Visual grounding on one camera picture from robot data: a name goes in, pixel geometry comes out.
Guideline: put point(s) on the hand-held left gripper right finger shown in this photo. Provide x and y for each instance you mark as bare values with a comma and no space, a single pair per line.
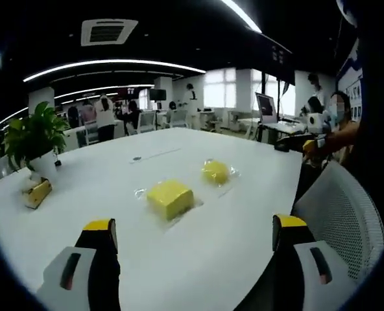
308,262

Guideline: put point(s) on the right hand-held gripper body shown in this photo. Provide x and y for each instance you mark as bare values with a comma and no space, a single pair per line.
316,122

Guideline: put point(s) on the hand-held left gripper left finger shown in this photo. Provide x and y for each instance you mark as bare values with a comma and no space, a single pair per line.
81,275

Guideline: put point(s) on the yellow round cake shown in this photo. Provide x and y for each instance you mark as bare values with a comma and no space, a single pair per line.
215,173

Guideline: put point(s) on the yellow square cake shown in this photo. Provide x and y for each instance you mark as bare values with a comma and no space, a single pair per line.
170,199

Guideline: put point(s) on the computer monitor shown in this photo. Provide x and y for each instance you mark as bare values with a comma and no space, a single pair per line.
266,107

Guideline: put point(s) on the white mesh office chair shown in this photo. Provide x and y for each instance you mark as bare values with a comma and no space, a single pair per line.
338,210

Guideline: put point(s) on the yellow tissue box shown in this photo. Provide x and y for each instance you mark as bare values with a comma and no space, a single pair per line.
36,192

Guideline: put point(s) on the small black object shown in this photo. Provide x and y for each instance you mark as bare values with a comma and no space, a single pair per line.
57,161

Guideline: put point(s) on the small grey table disc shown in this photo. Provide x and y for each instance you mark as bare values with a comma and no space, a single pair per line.
137,158

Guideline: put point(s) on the straight ceiling light strip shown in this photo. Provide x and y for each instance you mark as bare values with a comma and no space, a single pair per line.
242,14

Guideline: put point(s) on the green potted plant white pot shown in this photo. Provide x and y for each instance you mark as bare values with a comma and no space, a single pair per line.
36,136

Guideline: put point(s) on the curved ceiling light strip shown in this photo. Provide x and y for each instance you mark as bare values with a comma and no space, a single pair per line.
114,64

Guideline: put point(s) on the ceiling air vent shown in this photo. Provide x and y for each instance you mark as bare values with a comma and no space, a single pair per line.
108,32

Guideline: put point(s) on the wall poster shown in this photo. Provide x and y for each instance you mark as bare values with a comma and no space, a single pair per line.
352,77

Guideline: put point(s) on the dark wall screen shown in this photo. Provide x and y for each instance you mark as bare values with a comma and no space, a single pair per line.
157,94

